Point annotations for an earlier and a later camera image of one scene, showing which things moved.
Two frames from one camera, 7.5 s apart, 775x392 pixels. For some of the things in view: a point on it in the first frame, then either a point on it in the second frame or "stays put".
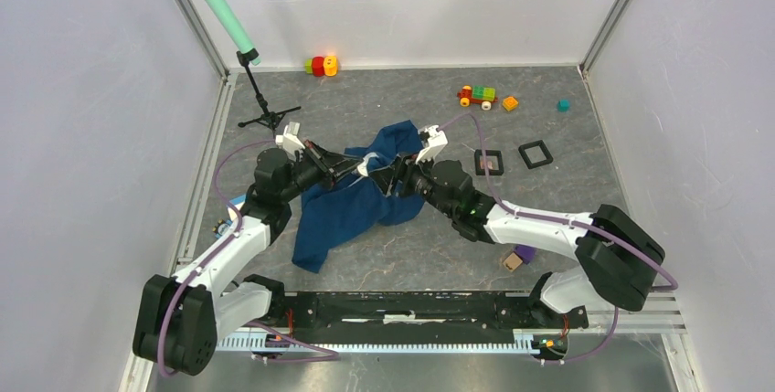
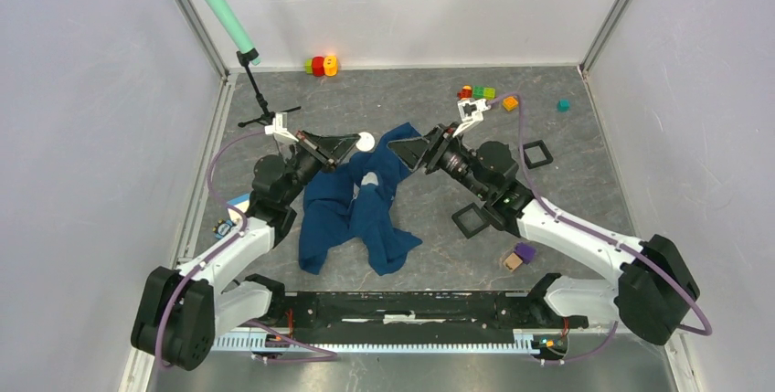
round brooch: (362, 168) to (366, 142)
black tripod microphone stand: (272, 119) stays put
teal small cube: (564, 105) stays put
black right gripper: (403, 169) to (429, 148)
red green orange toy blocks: (320, 66) stays put
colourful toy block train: (477, 94) stays put
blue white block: (238, 202) stays put
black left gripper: (329, 165) to (326, 150)
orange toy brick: (509, 103) stays put
